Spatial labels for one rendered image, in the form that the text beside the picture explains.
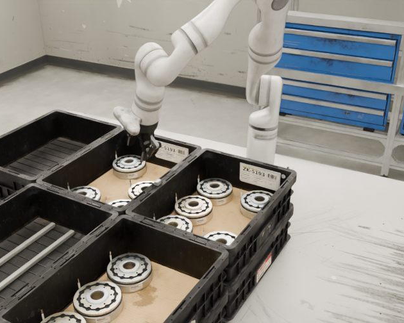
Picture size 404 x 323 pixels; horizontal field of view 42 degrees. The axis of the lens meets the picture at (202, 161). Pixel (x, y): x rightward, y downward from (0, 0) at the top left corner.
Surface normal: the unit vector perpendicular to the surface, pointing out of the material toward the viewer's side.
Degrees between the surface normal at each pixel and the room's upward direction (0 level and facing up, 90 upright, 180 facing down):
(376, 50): 90
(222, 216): 0
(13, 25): 90
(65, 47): 90
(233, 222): 0
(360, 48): 90
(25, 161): 0
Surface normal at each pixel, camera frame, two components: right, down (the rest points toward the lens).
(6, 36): 0.90, 0.21
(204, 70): -0.44, 0.44
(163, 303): -0.01, -0.88
